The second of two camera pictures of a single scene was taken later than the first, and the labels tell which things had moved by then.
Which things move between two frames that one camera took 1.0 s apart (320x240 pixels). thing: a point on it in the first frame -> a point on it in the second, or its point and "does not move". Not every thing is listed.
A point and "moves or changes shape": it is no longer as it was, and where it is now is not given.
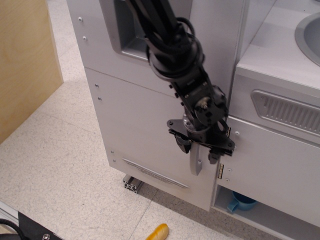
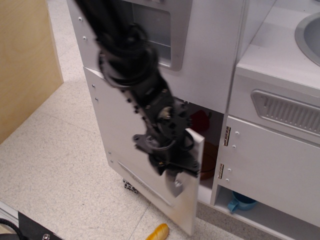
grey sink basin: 307,36 does not move
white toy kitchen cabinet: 264,55 does not move
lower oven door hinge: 220,171 does not move
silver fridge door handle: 195,161 moves or changes shape
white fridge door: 133,120 moves or changes shape
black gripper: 215,139 -> 169,143
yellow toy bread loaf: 160,233 does not move
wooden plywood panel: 30,70 does not move
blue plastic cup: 244,202 does not move
